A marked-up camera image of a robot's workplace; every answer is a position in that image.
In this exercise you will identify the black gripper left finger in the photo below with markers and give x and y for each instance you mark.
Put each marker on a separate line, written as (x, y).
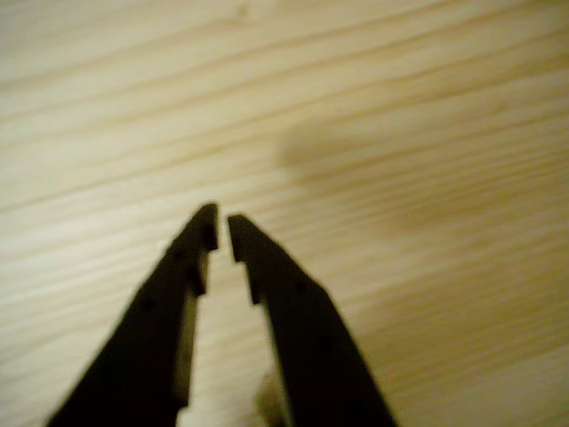
(146, 347)

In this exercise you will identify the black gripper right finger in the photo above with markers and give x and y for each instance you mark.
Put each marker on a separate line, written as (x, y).
(311, 356)

